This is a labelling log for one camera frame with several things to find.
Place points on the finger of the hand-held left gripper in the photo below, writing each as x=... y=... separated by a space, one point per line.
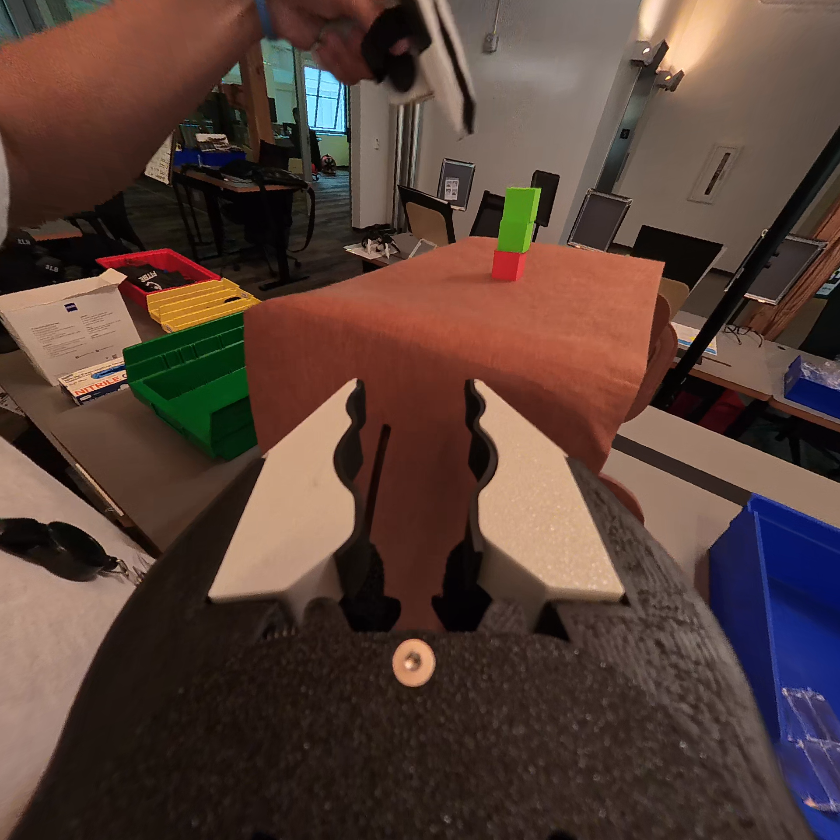
x=449 y=65

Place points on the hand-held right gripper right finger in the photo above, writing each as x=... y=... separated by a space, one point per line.
x=544 y=525

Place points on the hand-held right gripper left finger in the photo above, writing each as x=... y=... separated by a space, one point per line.
x=289 y=525

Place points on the green wooden cube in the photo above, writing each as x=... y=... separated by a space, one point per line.
x=515 y=236
x=523 y=205

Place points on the green plastic bin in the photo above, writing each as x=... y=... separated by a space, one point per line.
x=190 y=394

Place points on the red wooden cube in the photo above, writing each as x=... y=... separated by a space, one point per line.
x=508 y=266

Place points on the blue plastic bin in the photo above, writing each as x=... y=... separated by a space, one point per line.
x=774 y=590

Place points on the person's left forearm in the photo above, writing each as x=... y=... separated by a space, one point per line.
x=118 y=98

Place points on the light grey desk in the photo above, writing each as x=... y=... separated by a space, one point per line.
x=131 y=459
x=394 y=253

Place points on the person's left hand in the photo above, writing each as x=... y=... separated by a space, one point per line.
x=328 y=33

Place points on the framed notice sign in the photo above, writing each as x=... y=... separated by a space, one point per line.
x=456 y=184

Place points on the blue wristband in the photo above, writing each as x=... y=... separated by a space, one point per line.
x=264 y=18

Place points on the black mesh chair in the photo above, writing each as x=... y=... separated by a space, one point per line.
x=487 y=213

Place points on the black screen on stand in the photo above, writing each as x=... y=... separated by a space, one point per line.
x=548 y=190

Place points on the small black device stand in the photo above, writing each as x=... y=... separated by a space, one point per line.
x=379 y=244

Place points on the framed dark screen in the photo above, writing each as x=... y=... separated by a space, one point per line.
x=598 y=220
x=781 y=269

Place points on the rust brown felt bag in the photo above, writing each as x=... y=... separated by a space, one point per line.
x=426 y=341

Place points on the dark wooden table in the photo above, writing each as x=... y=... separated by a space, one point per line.
x=229 y=184

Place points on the yellow blue card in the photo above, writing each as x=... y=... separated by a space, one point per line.
x=695 y=342

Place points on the yellow plastic bin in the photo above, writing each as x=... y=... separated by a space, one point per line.
x=197 y=303

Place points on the blue glove box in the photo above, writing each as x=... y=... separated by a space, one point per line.
x=92 y=382

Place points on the wooden panel on clear stand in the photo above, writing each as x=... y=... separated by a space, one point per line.
x=673 y=295

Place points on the white printed chart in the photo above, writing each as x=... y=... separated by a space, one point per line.
x=161 y=161

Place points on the black eyeglasses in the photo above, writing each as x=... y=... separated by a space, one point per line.
x=741 y=336

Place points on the black cloth item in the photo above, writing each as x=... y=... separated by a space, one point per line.
x=154 y=279

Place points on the black flat panel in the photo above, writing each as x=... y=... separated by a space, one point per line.
x=682 y=256

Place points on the white cardboard box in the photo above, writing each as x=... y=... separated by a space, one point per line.
x=59 y=328

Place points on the red plastic bin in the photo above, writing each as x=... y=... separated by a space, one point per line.
x=115 y=266

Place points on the clear plastic wrap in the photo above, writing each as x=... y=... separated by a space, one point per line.
x=823 y=371

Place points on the black pole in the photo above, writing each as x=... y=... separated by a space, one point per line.
x=741 y=262

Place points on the rack of black dumbbells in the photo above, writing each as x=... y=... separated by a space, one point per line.
x=26 y=259

